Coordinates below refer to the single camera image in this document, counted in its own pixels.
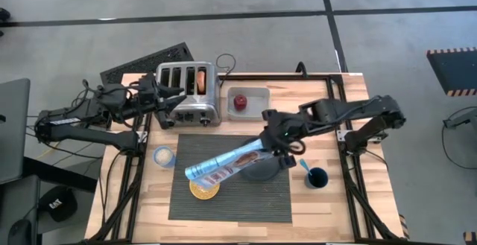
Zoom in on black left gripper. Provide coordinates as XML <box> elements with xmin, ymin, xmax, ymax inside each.
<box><xmin>136</xmin><ymin>72</ymin><xmax>187</xmax><ymax>114</ymax></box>

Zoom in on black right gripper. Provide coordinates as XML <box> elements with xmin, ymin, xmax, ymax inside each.
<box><xmin>259</xmin><ymin>109</ymin><xmax>310</xmax><ymax>153</ymax></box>

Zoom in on red apple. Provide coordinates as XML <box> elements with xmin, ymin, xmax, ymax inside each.
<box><xmin>233</xmin><ymin>94</ymin><xmax>248</xmax><ymax>112</ymax></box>

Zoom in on cinnamon squares cereal bag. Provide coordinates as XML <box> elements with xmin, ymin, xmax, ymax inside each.
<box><xmin>184</xmin><ymin>137</ymin><xmax>275</xmax><ymax>190</ymax></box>

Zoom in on light blue cup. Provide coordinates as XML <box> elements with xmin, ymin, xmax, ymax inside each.
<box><xmin>152</xmin><ymin>145</ymin><xmax>176</xmax><ymax>169</ymax></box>

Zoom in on silver four-slot toaster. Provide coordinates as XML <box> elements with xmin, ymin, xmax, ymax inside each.
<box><xmin>155</xmin><ymin>61</ymin><xmax>223</xmax><ymax>127</ymax></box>

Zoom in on black plate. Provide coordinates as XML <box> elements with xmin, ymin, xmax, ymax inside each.
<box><xmin>238</xmin><ymin>136</ymin><xmax>281</xmax><ymax>182</ymax></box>

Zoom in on black perforated floor mat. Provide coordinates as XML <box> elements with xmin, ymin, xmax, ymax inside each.
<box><xmin>99</xmin><ymin>42</ymin><xmax>195</xmax><ymax>86</ymax></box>

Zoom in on pale plastic tray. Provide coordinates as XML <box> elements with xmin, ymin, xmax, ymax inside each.
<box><xmin>226</xmin><ymin>86</ymin><xmax>271</xmax><ymax>121</ymax></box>

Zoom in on teal spoon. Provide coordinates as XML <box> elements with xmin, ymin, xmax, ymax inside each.
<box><xmin>299</xmin><ymin>158</ymin><xmax>313</xmax><ymax>177</ymax></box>

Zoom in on dark blue cup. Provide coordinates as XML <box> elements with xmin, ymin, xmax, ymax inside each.
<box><xmin>304</xmin><ymin>166</ymin><xmax>329</xmax><ymax>190</ymax></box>

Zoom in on blue patterned bowl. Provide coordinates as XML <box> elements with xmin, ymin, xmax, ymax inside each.
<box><xmin>189</xmin><ymin>179</ymin><xmax>221</xmax><ymax>201</ymax></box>

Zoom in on grey woven placemat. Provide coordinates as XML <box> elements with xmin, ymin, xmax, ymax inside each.
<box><xmin>168</xmin><ymin>133</ymin><xmax>294</xmax><ymax>223</ymax></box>

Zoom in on black cap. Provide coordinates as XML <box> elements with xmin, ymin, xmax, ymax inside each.
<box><xmin>38</xmin><ymin>185</ymin><xmax>78</xmax><ymax>223</ymax></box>

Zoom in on grey laptop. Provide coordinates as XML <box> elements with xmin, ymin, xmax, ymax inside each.
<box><xmin>0</xmin><ymin>77</ymin><xmax>31</xmax><ymax>185</ymax></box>

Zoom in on grey metal stand leg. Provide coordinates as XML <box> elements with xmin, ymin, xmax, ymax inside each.
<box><xmin>442</xmin><ymin>106</ymin><xmax>477</xmax><ymax>130</ymax></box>

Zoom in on hazard-striped black platform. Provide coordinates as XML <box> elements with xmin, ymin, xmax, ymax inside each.
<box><xmin>426</xmin><ymin>46</ymin><xmax>477</xmax><ymax>97</ymax></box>

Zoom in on black computer mouse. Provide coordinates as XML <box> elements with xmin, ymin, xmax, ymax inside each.
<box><xmin>7</xmin><ymin>218</ymin><xmax>33</xmax><ymax>245</ymax></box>

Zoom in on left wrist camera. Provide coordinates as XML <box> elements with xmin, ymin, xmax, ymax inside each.
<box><xmin>155</xmin><ymin>109</ymin><xmax>175</xmax><ymax>130</ymax></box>

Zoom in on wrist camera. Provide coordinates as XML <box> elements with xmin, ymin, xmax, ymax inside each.
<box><xmin>279</xmin><ymin>154</ymin><xmax>297</xmax><ymax>170</ymax></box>
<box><xmin>155</xmin><ymin>109</ymin><xmax>175</xmax><ymax>130</ymax></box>

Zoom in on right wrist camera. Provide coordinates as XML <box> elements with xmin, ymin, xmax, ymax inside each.
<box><xmin>279</xmin><ymin>154</ymin><xmax>297</xmax><ymax>170</ymax></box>

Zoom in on black toaster cable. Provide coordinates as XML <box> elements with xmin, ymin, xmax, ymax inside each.
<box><xmin>215</xmin><ymin>53</ymin><xmax>237</xmax><ymax>88</ymax></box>

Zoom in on black aluminium table frame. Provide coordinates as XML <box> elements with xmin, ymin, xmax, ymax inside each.
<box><xmin>87</xmin><ymin>72</ymin><xmax>407</xmax><ymax>245</ymax></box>

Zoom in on yellow cable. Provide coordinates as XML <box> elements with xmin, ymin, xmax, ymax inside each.
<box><xmin>35</xmin><ymin>140</ymin><xmax>63</xmax><ymax>160</ymax></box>

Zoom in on black floor cable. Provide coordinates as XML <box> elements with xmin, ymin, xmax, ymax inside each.
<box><xmin>440</xmin><ymin>105</ymin><xmax>477</xmax><ymax>171</ymax></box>

